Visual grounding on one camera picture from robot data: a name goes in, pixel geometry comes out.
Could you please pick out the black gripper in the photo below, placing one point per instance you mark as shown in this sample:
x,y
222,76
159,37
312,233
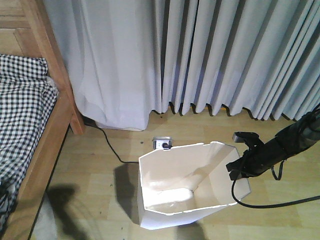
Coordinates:
x,y
254,162

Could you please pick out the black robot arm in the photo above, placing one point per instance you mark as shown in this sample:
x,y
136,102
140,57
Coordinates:
x,y
290,141

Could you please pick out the white power strip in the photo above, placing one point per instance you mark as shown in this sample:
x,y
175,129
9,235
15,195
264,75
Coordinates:
x,y
162,142

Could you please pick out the white curtain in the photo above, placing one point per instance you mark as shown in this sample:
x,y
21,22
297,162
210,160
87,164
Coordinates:
x,y
127,58

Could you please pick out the black white checkered bedding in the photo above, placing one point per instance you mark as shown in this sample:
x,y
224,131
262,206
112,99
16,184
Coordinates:
x,y
27,98

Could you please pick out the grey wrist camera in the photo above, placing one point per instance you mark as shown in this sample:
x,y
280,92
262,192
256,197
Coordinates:
x,y
242,137

